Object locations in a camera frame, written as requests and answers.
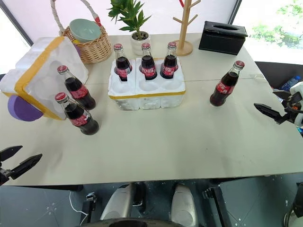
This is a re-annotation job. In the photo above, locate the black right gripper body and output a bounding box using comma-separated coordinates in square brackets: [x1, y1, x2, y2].
[281, 93, 302, 124]

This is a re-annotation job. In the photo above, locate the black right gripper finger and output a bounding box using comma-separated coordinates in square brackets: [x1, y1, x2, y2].
[272, 90, 291, 103]
[253, 103, 283, 124]

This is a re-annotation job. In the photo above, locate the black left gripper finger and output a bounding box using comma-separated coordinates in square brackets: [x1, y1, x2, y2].
[9, 153, 43, 180]
[0, 145, 23, 163]

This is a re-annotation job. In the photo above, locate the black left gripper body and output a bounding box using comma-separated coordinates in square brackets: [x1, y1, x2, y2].
[0, 163, 13, 186]

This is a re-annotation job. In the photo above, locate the glass cola bottle red label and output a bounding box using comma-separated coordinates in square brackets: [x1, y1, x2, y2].
[56, 65, 97, 111]
[139, 43, 158, 81]
[209, 60, 246, 108]
[160, 42, 180, 80]
[113, 44, 133, 82]
[54, 92, 100, 136]

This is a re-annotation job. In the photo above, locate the tipped white foam box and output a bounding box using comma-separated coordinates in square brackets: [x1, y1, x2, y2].
[0, 36, 89, 122]

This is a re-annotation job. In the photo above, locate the black tissue box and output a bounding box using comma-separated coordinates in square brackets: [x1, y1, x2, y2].
[198, 20, 249, 56]

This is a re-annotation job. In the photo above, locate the white foam bottle tray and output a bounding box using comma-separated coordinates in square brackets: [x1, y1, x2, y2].
[107, 56, 187, 112]

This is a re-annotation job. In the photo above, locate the plastic water bottle blue label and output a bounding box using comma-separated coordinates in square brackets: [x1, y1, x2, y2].
[280, 75, 303, 92]

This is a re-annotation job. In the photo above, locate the black container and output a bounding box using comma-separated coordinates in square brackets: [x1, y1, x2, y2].
[254, 61, 303, 92]

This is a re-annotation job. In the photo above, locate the silver rounded robot leg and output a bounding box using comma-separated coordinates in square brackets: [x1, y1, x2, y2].
[170, 183, 198, 227]
[99, 183, 138, 222]

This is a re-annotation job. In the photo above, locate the wooden mug tree stand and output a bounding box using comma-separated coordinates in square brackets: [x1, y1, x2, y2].
[172, 0, 199, 57]

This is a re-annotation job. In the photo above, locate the dark rounded robot torso edge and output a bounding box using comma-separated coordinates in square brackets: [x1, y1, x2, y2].
[80, 216, 190, 227]

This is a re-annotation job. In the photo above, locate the woven wicker basket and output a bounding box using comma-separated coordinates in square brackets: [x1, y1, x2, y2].
[50, 0, 113, 65]

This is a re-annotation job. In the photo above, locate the pale green bowl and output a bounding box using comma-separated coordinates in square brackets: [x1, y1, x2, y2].
[69, 18, 101, 44]

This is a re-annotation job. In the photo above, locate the green potted plant white pot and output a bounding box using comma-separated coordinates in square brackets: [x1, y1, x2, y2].
[107, 0, 152, 57]

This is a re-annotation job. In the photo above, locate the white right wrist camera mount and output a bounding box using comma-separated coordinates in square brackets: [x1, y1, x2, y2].
[289, 82, 303, 96]

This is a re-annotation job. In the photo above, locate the thin white cable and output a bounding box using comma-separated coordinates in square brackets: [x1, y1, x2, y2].
[69, 191, 89, 223]

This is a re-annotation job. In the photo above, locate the black table leg bracket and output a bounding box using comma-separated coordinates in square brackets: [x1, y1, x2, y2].
[202, 186, 233, 227]
[81, 192, 97, 224]

